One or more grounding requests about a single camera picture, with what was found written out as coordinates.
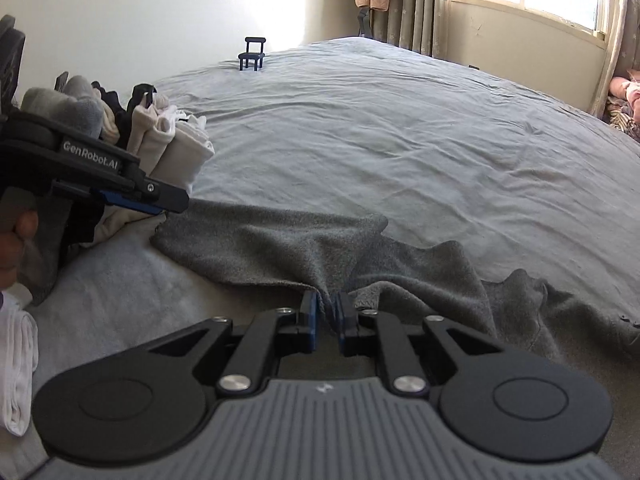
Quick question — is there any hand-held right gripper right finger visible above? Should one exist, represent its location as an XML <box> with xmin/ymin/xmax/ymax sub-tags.
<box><xmin>334</xmin><ymin>291</ymin><xmax>506</xmax><ymax>396</ymax></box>

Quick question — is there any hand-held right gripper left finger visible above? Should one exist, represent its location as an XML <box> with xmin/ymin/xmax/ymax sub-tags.
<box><xmin>135</xmin><ymin>291</ymin><xmax>322</xmax><ymax>396</ymax></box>

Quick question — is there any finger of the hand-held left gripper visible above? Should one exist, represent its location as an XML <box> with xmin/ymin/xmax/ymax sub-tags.
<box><xmin>101</xmin><ymin>171</ymin><xmax>190</xmax><ymax>215</ymax></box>

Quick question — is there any grey fleece garment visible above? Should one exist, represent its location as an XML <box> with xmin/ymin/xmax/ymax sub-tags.
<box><xmin>150</xmin><ymin>199</ymin><xmax>640</xmax><ymax>363</ymax></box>

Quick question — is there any pink clothes pile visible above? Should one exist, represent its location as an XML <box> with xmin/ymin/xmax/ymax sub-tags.
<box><xmin>605</xmin><ymin>67</ymin><xmax>640</xmax><ymax>141</ymax></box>

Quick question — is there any person's left hand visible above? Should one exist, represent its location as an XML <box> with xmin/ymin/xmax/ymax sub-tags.
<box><xmin>0</xmin><ymin>210</ymin><xmax>40</xmax><ymax>291</ymax></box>

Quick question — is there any grey folded garment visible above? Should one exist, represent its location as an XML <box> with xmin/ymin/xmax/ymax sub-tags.
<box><xmin>20</xmin><ymin>74</ymin><xmax>106</xmax><ymax>143</ymax></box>

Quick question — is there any black folded garment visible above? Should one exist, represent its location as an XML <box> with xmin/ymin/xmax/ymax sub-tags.
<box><xmin>92</xmin><ymin>82</ymin><xmax>157</xmax><ymax>148</ymax></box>

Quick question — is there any cream folded garment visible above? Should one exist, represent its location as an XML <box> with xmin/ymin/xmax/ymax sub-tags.
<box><xmin>127</xmin><ymin>92</ymin><xmax>176</xmax><ymax>181</ymax></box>

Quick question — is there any white folded garment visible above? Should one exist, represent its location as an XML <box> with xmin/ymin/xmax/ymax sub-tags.
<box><xmin>150</xmin><ymin>110</ymin><xmax>216</xmax><ymax>198</ymax></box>

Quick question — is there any small black phone stand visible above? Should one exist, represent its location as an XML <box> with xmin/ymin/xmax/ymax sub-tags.
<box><xmin>238</xmin><ymin>36</ymin><xmax>267</xmax><ymax>72</ymax></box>

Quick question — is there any white ribbed garment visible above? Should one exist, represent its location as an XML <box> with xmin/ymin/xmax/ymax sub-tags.
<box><xmin>0</xmin><ymin>287</ymin><xmax>40</xmax><ymax>437</ymax></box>

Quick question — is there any bed with grey sheet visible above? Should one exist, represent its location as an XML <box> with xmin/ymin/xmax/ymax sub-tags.
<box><xmin>0</xmin><ymin>36</ymin><xmax>640</xmax><ymax>480</ymax></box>

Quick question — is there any grey star-print curtain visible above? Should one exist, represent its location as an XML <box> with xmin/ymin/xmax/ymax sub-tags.
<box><xmin>372</xmin><ymin>0</ymin><xmax>448</xmax><ymax>58</ymax></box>
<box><xmin>590</xmin><ymin>0</ymin><xmax>640</xmax><ymax>117</ymax></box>

